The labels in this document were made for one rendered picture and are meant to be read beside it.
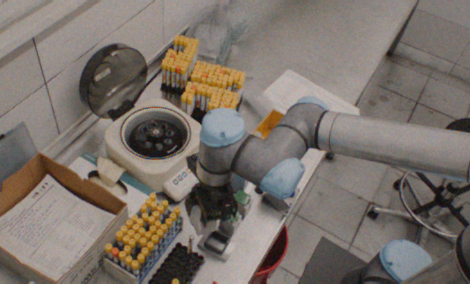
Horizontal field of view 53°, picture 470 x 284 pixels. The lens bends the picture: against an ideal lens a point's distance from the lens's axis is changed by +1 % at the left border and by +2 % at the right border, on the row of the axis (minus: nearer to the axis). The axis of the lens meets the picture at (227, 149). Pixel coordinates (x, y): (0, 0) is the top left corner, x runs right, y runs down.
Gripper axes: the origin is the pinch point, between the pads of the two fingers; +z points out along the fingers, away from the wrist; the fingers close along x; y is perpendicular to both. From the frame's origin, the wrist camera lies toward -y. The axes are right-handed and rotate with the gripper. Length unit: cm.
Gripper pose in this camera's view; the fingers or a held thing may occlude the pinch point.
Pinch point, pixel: (205, 216)
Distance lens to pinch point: 109.8
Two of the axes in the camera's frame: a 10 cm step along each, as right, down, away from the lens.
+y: 3.9, 7.4, -5.5
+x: 9.2, -2.4, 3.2
